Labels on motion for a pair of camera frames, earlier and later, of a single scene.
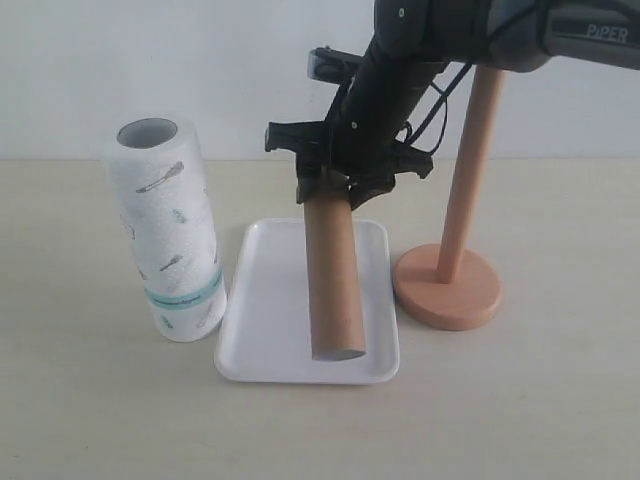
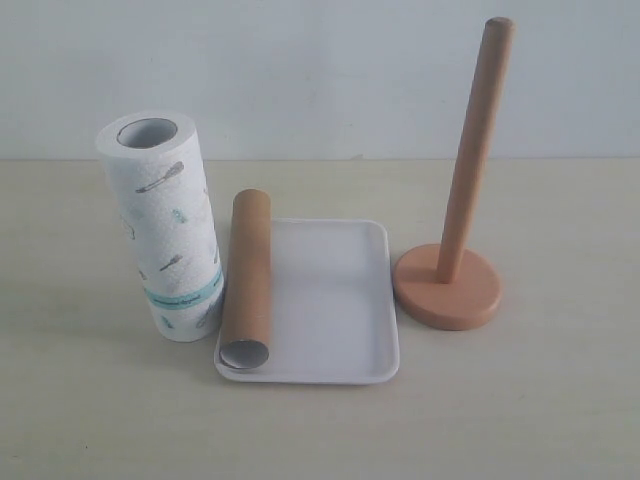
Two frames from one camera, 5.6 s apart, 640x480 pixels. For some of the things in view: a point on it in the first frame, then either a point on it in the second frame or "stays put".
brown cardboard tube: [336, 307] to [247, 345]
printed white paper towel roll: [161, 169] stays put
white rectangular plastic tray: [264, 334] stays put
